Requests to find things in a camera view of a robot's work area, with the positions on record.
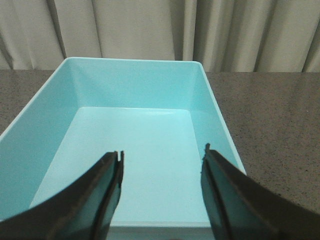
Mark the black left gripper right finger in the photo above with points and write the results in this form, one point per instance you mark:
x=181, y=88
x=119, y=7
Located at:
x=239, y=208

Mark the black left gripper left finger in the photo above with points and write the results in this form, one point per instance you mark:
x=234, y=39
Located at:
x=81, y=211

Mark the light blue storage box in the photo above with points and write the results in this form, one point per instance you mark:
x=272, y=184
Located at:
x=159, y=113

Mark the grey pleated curtain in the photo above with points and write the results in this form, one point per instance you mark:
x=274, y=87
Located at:
x=223, y=35

